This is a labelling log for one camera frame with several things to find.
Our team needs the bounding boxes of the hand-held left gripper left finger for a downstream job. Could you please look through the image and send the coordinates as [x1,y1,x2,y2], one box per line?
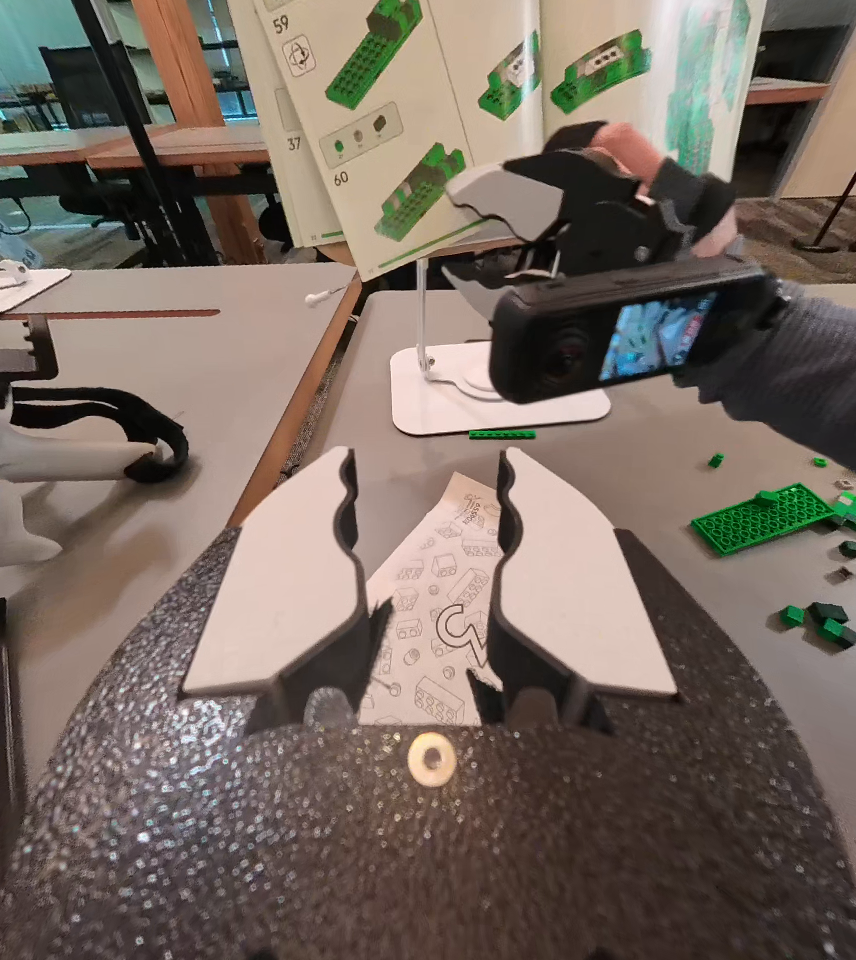
[180,447,393,732]

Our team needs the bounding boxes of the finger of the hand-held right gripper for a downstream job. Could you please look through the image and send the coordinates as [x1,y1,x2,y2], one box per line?
[443,267,521,318]
[445,159,566,243]

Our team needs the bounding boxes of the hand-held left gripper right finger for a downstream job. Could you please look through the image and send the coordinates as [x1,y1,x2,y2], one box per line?
[469,447,680,735]

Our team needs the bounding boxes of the brick building instruction booklet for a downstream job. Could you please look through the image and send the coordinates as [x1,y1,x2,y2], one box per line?
[225,0,768,282]

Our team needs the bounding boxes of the brick-print white paper bag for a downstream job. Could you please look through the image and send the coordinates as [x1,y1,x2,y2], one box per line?
[356,471,508,727]

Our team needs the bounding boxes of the person's right forearm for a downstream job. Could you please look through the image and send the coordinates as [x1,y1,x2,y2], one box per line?
[674,279,856,502]

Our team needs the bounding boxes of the grey desk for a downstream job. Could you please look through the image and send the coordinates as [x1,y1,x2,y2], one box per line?
[0,262,363,826]
[270,283,856,946]

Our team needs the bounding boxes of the person's right hand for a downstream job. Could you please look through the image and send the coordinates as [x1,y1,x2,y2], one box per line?
[546,122,738,258]

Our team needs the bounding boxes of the white booklet stand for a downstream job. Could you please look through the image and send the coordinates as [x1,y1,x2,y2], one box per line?
[390,255,613,437]

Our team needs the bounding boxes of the black floor stand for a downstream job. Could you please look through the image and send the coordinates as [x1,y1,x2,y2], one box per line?
[794,112,856,253]

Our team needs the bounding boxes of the brown wooden table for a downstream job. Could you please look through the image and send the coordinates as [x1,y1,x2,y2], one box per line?
[744,77,833,106]
[86,122,273,172]
[0,127,174,172]

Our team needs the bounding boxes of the spare gripper with white grip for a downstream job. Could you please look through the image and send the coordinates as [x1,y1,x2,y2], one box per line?
[0,315,191,573]

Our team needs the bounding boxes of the black metal pole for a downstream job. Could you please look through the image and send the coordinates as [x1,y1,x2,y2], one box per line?
[71,0,212,264]

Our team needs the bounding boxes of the white flat stand base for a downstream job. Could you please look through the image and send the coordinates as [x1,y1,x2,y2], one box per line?
[0,261,73,318]

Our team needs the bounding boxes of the black office chair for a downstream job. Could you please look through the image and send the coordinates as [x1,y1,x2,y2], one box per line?
[38,43,155,130]

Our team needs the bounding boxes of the green studded base plate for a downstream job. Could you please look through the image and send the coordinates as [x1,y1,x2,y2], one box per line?
[690,483,839,558]

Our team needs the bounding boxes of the wooden frame post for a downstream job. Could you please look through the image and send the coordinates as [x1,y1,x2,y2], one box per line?
[131,0,264,265]

